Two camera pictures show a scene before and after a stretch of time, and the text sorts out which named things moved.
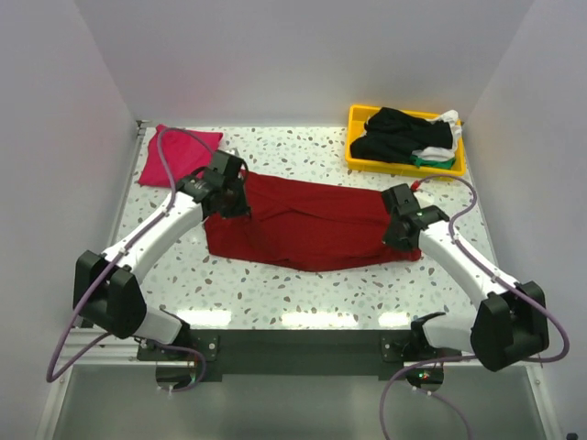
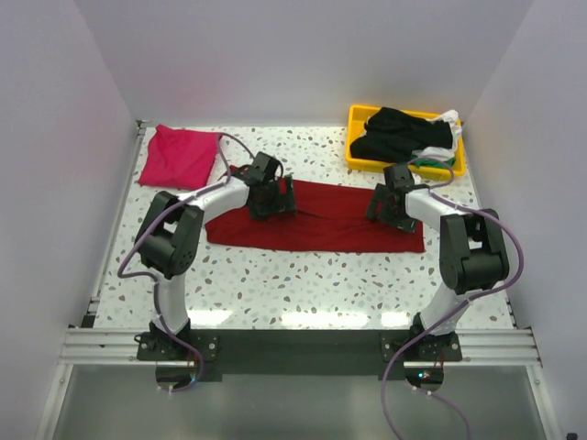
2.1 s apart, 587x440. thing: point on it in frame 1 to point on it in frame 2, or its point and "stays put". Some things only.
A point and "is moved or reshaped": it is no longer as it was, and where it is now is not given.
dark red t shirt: (305, 225) is moved or reshaped
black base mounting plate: (381, 352) stays put
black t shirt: (393, 136) stays put
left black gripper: (242, 207) to (260, 211)
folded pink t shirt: (182, 151) stays put
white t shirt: (437, 153) stays put
